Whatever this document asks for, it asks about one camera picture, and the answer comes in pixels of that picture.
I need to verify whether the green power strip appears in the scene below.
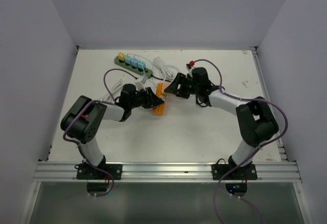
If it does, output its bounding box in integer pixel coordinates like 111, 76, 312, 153
114, 56, 153, 78

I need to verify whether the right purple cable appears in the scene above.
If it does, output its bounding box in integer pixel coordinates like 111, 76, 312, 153
213, 59, 289, 224

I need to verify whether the purple cable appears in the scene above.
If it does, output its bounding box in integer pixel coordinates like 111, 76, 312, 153
213, 59, 289, 224
62, 68, 141, 198

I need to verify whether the beige cube plug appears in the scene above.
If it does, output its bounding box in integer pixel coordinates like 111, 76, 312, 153
161, 82, 174, 97

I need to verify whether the orange power strip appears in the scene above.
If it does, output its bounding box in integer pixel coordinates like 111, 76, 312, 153
152, 82, 167, 115

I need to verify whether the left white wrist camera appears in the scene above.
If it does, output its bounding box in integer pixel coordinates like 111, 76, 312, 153
134, 76, 148, 91

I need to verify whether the aluminium frame rail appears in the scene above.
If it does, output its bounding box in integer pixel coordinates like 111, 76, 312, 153
33, 161, 301, 183

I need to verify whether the thin light blue cable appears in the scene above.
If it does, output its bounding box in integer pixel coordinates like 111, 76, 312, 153
126, 53, 179, 85

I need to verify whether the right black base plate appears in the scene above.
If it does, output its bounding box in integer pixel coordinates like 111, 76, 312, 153
211, 163, 258, 181

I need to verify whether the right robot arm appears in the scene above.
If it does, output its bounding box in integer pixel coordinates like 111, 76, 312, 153
164, 68, 279, 180

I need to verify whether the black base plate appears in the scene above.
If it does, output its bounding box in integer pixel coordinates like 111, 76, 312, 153
211, 163, 258, 181
74, 163, 123, 180

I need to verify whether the yellow plug adapter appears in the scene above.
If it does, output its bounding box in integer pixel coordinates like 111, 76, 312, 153
118, 52, 125, 61

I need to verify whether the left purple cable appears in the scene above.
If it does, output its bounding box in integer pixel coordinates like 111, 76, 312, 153
62, 68, 141, 198

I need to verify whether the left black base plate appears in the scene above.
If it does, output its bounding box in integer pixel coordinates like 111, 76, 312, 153
74, 163, 123, 180

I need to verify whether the light blue plug adapter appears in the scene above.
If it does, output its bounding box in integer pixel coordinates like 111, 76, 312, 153
131, 58, 138, 68

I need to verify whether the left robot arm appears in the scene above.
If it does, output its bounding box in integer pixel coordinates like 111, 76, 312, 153
60, 84, 164, 180

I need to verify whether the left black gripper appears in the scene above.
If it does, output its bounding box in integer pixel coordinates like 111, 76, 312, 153
129, 87, 163, 109

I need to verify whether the teal plug adapter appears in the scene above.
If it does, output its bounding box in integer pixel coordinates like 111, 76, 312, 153
124, 55, 132, 65
137, 61, 146, 71

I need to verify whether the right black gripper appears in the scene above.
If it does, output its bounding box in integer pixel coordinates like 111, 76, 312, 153
165, 73, 200, 99

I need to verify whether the white bundled cable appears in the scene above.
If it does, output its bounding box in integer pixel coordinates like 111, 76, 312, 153
154, 56, 179, 81

